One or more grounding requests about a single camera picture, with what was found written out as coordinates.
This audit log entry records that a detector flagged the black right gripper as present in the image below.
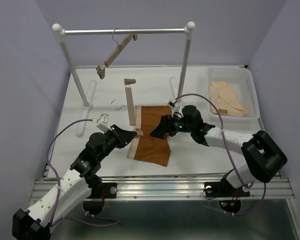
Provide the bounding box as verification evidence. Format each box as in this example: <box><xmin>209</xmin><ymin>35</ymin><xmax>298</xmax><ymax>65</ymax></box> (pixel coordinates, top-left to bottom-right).
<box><xmin>149</xmin><ymin>111</ymin><xmax>194</xmax><ymax>139</ymax></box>

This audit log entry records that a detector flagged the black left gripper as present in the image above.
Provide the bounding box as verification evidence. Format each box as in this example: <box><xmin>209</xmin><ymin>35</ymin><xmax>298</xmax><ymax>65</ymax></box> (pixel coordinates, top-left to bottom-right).
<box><xmin>97</xmin><ymin>123</ymin><xmax>136</xmax><ymax>161</ymax></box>

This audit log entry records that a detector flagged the wooden clip hanger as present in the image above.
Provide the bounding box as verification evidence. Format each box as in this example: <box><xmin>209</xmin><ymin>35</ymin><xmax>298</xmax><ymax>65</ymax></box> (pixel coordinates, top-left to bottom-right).
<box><xmin>110</xmin><ymin>78</ymin><xmax>143</xmax><ymax>137</ymax></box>
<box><xmin>95</xmin><ymin>28</ymin><xmax>138</xmax><ymax>80</ymax></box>

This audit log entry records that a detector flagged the brown boxer underwear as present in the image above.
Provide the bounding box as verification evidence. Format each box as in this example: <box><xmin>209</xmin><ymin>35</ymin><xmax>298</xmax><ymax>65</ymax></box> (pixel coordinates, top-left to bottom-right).
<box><xmin>127</xmin><ymin>105</ymin><xmax>172</xmax><ymax>167</ymax></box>

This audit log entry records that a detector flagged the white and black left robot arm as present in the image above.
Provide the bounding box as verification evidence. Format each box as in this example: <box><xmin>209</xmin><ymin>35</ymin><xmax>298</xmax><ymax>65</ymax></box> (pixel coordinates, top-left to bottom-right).
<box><xmin>12</xmin><ymin>124</ymin><xmax>137</xmax><ymax>240</ymax></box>

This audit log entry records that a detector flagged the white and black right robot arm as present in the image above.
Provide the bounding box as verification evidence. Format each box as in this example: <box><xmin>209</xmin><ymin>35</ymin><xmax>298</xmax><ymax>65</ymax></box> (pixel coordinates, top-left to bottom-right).
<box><xmin>150</xmin><ymin>105</ymin><xmax>288</xmax><ymax>195</ymax></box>

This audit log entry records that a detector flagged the beige underwear in basket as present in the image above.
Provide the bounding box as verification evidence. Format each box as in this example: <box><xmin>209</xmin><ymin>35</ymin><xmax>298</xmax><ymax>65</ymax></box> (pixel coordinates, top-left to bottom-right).
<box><xmin>209</xmin><ymin>81</ymin><xmax>248</xmax><ymax>117</ymax></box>

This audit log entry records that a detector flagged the white metal clothes rack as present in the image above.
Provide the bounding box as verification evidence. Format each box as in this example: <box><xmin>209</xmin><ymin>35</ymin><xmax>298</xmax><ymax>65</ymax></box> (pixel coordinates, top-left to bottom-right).
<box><xmin>51</xmin><ymin>21</ymin><xmax>197</xmax><ymax>137</ymax></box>

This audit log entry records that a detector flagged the white plastic basket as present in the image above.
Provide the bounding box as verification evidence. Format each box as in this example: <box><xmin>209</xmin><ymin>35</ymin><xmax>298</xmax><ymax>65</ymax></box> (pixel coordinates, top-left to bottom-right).
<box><xmin>206</xmin><ymin>67</ymin><xmax>260</xmax><ymax>122</ymax></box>

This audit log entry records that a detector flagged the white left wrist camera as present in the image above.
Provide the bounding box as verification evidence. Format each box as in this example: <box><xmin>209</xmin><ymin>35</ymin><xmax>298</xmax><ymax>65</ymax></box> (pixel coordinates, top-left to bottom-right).
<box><xmin>96</xmin><ymin>113</ymin><xmax>110</xmax><ymax>133</ymax></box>

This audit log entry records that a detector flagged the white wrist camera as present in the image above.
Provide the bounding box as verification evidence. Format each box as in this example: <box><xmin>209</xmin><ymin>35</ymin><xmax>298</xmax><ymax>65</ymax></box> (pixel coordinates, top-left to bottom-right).
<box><xmin>96</xmin><ymin>113</ymin><xmax>110</xmax><ymax>133</ymax></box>
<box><xmin>167</xmin><ymin>99</ymin><xmax>183</xmax><ymax>114</ymax></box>

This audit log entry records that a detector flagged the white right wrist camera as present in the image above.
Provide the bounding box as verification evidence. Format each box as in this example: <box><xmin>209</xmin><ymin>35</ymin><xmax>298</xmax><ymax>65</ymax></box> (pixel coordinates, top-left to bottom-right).
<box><xmin>167</xmin><ymin>99</ymin><xmax>183</xmax><ymax>114</ymax></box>

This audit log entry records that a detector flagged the aluminium mounting rail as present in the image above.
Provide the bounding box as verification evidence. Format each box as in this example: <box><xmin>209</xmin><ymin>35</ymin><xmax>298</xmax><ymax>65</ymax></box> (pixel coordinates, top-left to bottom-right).
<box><xmin>29</xmin><ymin>175</ymin><xmax>295</xmax><ymax>205</ymax></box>

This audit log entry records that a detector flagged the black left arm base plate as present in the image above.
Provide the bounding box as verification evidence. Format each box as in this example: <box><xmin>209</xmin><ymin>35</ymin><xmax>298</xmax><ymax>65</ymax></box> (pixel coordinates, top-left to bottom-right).
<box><xmin>87</xmin><ymin>182</ymin><xmax>118</xmax><ymax>200</ymax></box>

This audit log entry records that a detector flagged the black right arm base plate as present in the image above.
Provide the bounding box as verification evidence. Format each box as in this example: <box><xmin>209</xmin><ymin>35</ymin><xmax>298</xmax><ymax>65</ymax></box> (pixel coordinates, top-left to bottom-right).
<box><xmin>204</xmin><ymin>181</ymin><xmax>250</xmax><ymax>198</ymax></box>

